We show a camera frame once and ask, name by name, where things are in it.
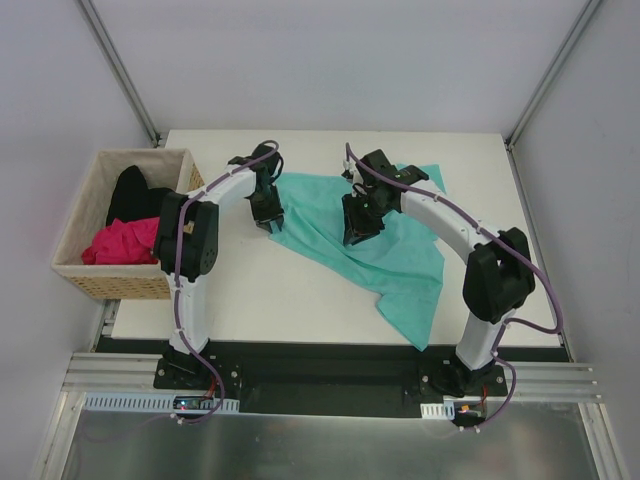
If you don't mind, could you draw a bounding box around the teal t shirt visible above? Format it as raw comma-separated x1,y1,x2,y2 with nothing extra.
270,173,445,351

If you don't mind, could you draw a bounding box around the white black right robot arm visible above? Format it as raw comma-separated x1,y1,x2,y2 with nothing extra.
342,150,535,398

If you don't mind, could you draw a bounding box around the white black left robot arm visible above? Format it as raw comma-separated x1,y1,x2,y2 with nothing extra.
153,140,284,389

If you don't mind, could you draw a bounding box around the wicker laundry basket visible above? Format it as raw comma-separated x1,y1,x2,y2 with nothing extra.
52,149,203,299

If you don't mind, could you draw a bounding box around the pink t shirt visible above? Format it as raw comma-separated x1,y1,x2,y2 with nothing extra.
81,217,159,265

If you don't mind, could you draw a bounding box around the black t shirt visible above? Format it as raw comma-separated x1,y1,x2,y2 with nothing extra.
105,165,173,226

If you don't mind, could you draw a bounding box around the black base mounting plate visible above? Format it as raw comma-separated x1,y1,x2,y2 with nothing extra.
161,341,507,418

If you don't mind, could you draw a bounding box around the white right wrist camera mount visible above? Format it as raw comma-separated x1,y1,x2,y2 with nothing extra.
341,159,362,184

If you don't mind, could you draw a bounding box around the right rear aluminium post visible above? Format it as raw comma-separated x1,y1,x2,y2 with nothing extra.
504,0,605,152

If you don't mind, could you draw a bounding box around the aluminium post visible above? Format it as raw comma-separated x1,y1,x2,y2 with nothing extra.
75,0,163,148
504,0,605,152

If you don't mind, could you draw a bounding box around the left rear aluminium post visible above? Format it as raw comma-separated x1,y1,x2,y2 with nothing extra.
75,0,163,148

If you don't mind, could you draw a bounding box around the right white cable duct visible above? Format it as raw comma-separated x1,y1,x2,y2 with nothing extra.
419,400,487,421

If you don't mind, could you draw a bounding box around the white cable duct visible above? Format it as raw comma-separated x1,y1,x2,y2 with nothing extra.
84,393,240,415
419,400,487,421

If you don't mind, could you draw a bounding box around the aluminium front frame rail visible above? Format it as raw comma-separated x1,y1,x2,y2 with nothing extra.
63,337,603,403

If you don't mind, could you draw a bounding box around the left white cable duct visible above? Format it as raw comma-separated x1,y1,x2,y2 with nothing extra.
84,393,240,415

